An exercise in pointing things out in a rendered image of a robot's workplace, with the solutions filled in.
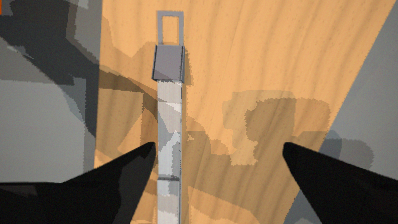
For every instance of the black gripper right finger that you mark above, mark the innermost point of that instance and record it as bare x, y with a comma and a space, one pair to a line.
342, 193

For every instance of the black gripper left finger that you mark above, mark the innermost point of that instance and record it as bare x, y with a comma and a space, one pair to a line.
109, 194

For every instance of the light wooden board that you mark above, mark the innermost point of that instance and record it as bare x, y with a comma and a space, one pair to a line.
258, 73

